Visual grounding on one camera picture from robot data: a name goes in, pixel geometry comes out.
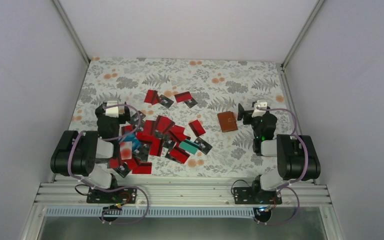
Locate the brown leather card holder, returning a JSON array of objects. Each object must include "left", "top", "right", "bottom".
[{"left": 217, "top": 111, "right": 238, "bottom": 133}]

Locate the black vip card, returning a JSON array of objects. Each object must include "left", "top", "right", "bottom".
[
  {"left": 113, "top": 162, "right": 131, "bottom": 178},
  {"left": 194, "top": 137, "right": 213, "bottom": 155},
  {"left": 184, "top": 98, "right": 198, "bottom": 108},
  {"left": 158, "top": 94, "right": 174, "bottom": 109},
  {"left": 128, "top": 111, "right": 146, "bottom": 128}
]

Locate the red card front pile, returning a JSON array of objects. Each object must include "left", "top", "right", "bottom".
[{"left": 165, "top": 146, "right": 190, "bottom": 164}]

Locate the red card pile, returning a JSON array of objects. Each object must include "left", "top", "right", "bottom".
[
  {"left": 165, "top": 146, "right": 190, "bottom": 164},
  {"left": 134, "top": 115, "right": 191, "bottom": 162}
]

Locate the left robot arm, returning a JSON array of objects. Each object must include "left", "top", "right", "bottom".
[{"left": 50, "top": 101, "right": 134, "bottom": 203}]

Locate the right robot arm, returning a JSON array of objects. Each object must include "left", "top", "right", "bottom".
[{"left": 237, "top": 100, "right": 321, "bottom": 204}]

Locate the white card red blot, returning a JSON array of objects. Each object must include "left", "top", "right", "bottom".
[{"left": 119, "top": 141, "right": 133, "bottom": 161}]

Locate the blue card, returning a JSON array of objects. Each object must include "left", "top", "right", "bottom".
[{"left": 118, "top": 133, "right": 143, "bottom": 152}]

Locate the red card near holder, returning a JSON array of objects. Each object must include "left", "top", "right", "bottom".
[{"left": 188, "top": 120, "right": 206, "bottom": 137}]

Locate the red card pile centre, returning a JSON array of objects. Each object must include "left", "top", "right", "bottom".
[{"left": 134, "top": 115, "right": 191, "bottom": 162}]

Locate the black VIP card under red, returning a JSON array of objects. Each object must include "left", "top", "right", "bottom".
[{"left": 184, "top": 98, "right": 198, "bottom": 108}]

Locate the red card far left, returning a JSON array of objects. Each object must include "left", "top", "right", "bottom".
[{"left": 144, "top": 89, "right": 160, "bottom": 105}]

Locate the red card bottom front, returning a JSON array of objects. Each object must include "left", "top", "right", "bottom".
[{"left": 131, "top": 162, "right": 152, "bottom": 175}]

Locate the red card far centre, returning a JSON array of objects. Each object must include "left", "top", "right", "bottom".
[{"left": 174, "top": 91, "right": 193, "bottom": 103}]

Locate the teal card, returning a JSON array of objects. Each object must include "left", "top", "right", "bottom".
[{"left": 179, "top": 139, "right": 199, "bottom": 155}]

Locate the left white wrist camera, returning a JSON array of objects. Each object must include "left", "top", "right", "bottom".
[{"left": 104, "top": 101, "right": 119, "bottom": 118}]

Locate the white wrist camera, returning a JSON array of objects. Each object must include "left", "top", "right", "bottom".
[
  {"left": 104, "top": 101, "right": 119, "bottom": 118},
  {"left": 251, "top": 100, "right": 268, "bottom": 118}
]

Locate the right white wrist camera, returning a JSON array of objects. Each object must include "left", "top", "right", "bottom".
[{"left": 251, "top": 100, "right": 268, "bottom": 118}]

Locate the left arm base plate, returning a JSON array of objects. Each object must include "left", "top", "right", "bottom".
[{"left": 86, "top": 187, "right": 137, "bottom": 205}]

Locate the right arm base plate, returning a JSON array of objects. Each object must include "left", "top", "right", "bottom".
[{"left": 232, "top": 187, "right": 283, "bottom": 205}]

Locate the aluminium rail frame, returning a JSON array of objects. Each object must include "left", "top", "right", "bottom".
[{"left": 21, "top": 175, "right": 343, "bottom": 240}]

